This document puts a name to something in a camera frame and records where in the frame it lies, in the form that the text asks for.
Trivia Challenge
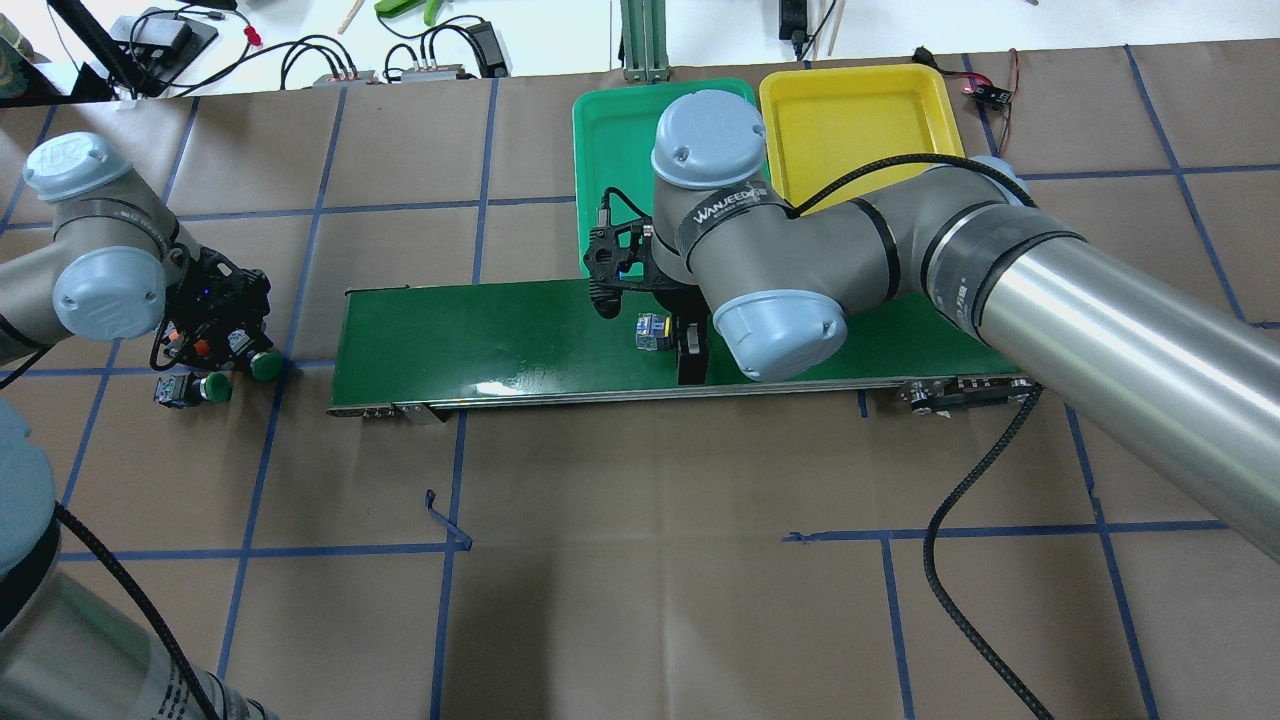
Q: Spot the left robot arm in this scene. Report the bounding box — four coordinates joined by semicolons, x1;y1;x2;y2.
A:
1;132;283;719

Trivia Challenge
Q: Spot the green mushroom push button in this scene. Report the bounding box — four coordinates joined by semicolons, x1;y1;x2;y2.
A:
154;372;233;409
228;329;285;382

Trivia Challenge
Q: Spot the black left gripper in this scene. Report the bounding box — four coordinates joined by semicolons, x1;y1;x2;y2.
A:
150;250;270;372

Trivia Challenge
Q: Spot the green plastic tray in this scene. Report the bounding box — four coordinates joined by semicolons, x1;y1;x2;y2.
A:
572;78;758;255

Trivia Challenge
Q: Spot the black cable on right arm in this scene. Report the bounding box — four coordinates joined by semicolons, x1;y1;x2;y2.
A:
778;152;1055;720

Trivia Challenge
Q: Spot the yellow plastic tray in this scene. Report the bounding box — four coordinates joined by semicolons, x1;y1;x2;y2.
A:
760;64;965;206

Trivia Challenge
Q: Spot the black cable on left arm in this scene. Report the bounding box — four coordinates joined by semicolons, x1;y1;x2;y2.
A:
50;500;223;720

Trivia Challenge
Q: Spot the green conveyor belt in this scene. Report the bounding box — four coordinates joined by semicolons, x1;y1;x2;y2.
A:
328;281;1019;423

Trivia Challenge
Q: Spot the small motor controller board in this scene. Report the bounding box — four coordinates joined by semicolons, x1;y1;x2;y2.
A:
963;82;1015;111

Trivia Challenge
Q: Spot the yellow mushroom push button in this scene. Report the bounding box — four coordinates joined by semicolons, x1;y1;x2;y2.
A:
634;313;676;352

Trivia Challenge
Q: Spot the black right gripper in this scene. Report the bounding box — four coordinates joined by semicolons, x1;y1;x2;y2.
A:
584;186;710;386

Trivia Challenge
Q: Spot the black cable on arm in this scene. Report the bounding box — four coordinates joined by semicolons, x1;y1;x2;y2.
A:
50;500;223;720
778;152;1055;720

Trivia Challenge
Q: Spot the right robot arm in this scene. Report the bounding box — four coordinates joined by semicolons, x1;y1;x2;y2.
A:
582;88;1279;557

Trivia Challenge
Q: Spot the black power adapter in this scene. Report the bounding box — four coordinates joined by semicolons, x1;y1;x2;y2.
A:
466;20;509;78

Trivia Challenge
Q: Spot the aluminium frame post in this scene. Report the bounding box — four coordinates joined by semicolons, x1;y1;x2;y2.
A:
620;0;671;85

